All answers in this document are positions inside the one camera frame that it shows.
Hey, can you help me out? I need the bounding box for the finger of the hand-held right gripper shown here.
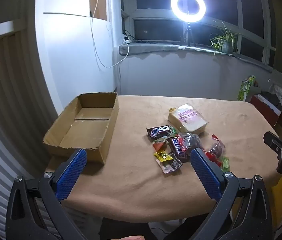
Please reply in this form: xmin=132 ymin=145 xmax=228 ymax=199
xmin=263 ymin=131 xmax=282 ymax=155

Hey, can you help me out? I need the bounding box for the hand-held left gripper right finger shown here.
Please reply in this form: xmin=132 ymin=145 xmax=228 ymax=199
xmin=163 ymin=148 xmax=273 ymax=240

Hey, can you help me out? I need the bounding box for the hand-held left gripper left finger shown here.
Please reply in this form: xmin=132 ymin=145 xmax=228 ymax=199
xmin=5 ymin=148 xmax=88 ymax=240

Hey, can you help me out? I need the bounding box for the green jelly packet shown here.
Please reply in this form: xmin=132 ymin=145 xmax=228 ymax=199
xmin=218 ymin=156 xmax=231 ymax=172

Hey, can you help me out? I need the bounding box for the dark cake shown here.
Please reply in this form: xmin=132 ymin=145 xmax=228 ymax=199
xmin=204 ymin=134 xmax=227 ymax=168
xmin=177 ymin=132 xmax=202 ymax=153

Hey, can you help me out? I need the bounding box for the black white candy wrapper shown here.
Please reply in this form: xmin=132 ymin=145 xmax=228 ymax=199
xmin=160 ymin=159 xmax=183 ymax=174

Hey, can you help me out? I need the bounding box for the brown chocolate bar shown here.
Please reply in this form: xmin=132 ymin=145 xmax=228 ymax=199
xmin=168 ymin=137 xmax=190 ymax=163
xmin=146 ymin=125 xmax=171 ymax=140

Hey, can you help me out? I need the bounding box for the brown cardboard box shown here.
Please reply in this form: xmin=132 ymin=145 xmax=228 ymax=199
xmin=42 ymin=92 xmax=120 ymax=165

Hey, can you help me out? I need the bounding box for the yellow candy packet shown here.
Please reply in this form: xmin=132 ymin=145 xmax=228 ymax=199
xmin=154 ymin=150 xmax=174 ymax=162

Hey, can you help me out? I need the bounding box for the red orange candy wrapper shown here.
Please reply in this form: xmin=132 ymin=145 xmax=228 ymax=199
xmin=152 ymin=136 xmax=174 ymax=152

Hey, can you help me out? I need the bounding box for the green paper bag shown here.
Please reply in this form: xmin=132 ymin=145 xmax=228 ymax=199
xmin=238 ymin=75 xmax=256 ymax=102

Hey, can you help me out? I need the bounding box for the sliced bread in clear wrapper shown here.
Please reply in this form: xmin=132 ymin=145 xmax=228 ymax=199
xmin=168 ymin=104 xmax=209 ymax=134

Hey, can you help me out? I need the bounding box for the white ribbed panel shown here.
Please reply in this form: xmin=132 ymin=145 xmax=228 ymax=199
xmin=0 ymin=30 xmax=64 ymax=230

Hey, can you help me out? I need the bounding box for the potted green plant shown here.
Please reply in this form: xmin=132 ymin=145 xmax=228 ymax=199
xmin=209 ymin=21 xmax=242 ymax=55

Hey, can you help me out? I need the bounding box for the black tripod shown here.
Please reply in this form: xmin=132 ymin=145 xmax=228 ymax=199
xmin=179 ymin=21 xmax=197 ymax=47

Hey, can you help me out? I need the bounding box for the grey windowsill cover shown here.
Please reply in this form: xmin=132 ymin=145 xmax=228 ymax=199
xmin=117 ymin=41 xmax=276 ymax=73

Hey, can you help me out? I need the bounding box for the white framed window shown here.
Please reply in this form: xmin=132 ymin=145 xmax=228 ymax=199
xmin=121 ymin=0 xmax=281 ymax=68

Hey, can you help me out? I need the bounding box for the white vertical pipe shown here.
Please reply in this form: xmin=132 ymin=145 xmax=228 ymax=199
xmin=107 ymin=0 xmax=123 ymax=53

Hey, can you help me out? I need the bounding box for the white cable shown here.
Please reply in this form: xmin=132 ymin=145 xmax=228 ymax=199
xmin=91 ymin=0 xmax=130 ymax=68

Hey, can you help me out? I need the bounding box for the black cable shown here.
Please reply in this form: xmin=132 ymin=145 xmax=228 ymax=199
xmin=131 ymin=38 xmax=181 ymax=44

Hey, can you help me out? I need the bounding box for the white ring light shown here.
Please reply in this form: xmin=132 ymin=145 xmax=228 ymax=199
xmin=170 ymin=0 xmax=206 ymax=19

